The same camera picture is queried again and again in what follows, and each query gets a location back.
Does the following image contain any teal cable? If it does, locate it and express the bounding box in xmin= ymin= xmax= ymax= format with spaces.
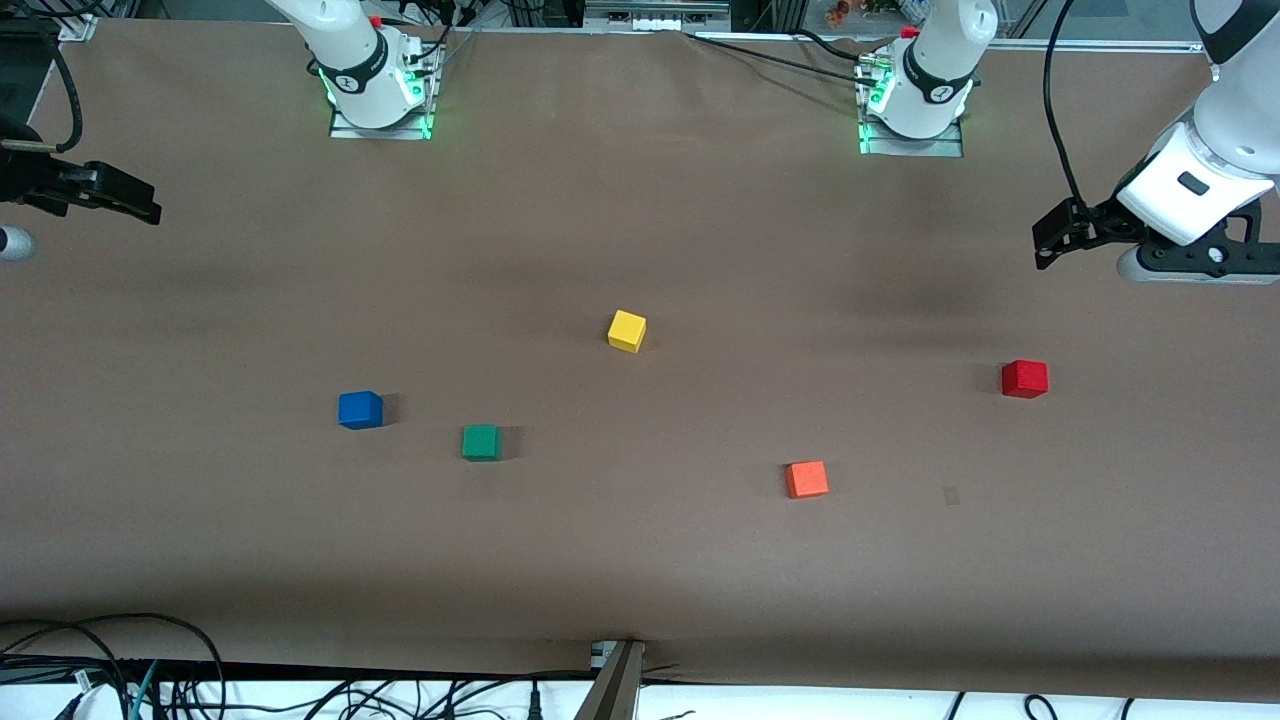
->
xmin=126 ymin=658 xmax=163 ymax=720

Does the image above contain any red wooden block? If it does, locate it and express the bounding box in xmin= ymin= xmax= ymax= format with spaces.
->
xmin=1002 ymin=359 xmax=1050 ymax=400

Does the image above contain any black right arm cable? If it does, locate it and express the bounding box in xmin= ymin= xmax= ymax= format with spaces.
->
xmin=45 ymin=40 xmax=83 ymax=156

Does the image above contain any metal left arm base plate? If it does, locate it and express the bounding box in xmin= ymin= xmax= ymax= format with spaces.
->
xmin=856 ymin=55 xmax=967 ymax=158

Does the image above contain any blue wooden block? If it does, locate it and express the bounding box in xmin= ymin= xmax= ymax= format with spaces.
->
xmin=338 ymin=390 xmax=384 ymax=431

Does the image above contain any silver power strip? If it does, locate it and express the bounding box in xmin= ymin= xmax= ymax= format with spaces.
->
xmin=585 ymin=0 xmax=733 ymax=31

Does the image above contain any yellow wooden block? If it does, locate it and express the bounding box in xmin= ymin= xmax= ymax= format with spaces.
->
xmin=607 ymin=309 xmax=648 ymax=354

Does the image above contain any grey metal camera stand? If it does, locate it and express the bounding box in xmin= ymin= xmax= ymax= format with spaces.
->
xmin=573 ymin=640 xmax=648 ymax=720

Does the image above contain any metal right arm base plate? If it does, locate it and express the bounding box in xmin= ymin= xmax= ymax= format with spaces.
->
xmin=328 ymin=35 xmax=443 ymax=141

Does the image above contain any brown table cover sheet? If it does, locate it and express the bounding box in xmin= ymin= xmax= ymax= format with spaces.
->
xmin=0 ymin=18 xmax=1280 ymax=701

